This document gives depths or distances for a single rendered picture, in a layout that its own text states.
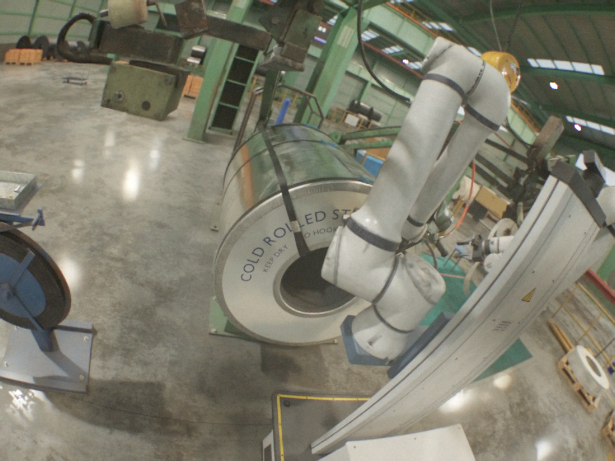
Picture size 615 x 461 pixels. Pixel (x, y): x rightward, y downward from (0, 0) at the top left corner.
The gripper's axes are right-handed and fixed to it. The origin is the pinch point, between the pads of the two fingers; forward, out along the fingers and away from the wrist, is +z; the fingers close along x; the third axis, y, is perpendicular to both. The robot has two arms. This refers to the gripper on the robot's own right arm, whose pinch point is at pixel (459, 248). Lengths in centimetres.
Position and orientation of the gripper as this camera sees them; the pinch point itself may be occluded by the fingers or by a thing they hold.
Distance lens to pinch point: 146.0
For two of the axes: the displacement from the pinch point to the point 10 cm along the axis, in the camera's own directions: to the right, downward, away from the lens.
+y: -6.7, -5.7, -4.7
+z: -6.2, 0.9, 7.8
